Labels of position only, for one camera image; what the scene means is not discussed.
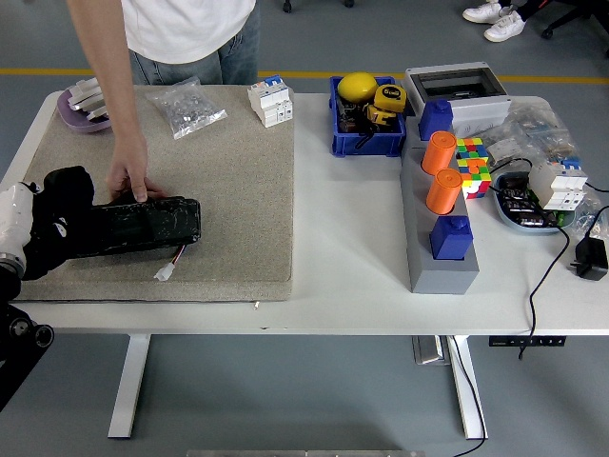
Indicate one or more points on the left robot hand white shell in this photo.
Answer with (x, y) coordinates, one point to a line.
(16, 219)

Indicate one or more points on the person's right hand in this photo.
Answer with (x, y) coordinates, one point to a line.
(128, 166)

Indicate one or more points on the black display panel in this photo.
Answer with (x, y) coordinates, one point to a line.
(166, 224)

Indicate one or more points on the person's right forearm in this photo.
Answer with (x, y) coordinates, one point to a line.
(109, 71)

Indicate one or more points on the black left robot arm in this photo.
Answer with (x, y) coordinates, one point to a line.
(14, 343)

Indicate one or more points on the black table control panel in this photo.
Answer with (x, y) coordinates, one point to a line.
(528, 341)

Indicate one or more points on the purple tray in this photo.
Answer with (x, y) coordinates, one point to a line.
(76, 121)

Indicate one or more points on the clear bag of screws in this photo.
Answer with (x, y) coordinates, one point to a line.
(188, 107)

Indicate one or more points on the grey-brown mat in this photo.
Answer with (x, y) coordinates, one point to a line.
(214, 190)

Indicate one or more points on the person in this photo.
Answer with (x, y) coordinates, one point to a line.
(190, 24)

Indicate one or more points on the white circuit breaker blue lever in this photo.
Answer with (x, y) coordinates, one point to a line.
(556, 185)
(271, 102)

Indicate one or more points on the white table leg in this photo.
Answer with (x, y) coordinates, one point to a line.
(131, 381)
(462, 371)

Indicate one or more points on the dark brown part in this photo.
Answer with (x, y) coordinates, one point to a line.
(349, 119)

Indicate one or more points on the blue plastic bin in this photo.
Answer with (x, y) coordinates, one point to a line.
(366, 145)

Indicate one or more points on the black clip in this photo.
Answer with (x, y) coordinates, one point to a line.
(366, 139)

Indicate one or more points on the yellow round object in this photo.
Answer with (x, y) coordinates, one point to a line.
(357, 87)

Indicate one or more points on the yellow black tape measure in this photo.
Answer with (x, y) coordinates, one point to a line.
(391, 97)

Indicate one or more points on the blue block with knob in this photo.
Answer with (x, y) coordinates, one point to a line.
(449, 240)
(435, 121)

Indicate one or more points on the orange cylinder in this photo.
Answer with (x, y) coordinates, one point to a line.
(443, 192)
(438, 152)

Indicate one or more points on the grey holder block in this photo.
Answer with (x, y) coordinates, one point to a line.
(442, 278)

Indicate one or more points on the multicolour puzzle cube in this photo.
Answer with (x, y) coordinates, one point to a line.
(473, 162)

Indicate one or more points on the grey metal control box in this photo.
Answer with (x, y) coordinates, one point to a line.
(428, 350)

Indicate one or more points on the person's foot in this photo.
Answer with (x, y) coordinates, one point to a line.
(480, 13)
(504, 27)

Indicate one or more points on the dark electronic parts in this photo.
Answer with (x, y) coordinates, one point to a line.
(516, 200)

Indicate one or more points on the light blue tray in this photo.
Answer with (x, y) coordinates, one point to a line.
(528, 229)

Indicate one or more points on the large clear bag of parts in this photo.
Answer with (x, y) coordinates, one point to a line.
(537, 126)

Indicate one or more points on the person's leg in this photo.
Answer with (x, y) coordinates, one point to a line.
(530, 8)

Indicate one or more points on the small clear bag of parts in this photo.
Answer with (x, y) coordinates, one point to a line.
(592, 202)

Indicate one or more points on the black office chair base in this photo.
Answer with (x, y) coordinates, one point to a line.
(571, 16)

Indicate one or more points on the black power adapter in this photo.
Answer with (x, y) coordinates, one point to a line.
(590, 259)

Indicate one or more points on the white plastic rail piece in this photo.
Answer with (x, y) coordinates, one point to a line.
(97, 114)
(87, 85)
(88, 100)

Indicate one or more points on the grey enclosure box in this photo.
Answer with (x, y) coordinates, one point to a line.
(480, 112)

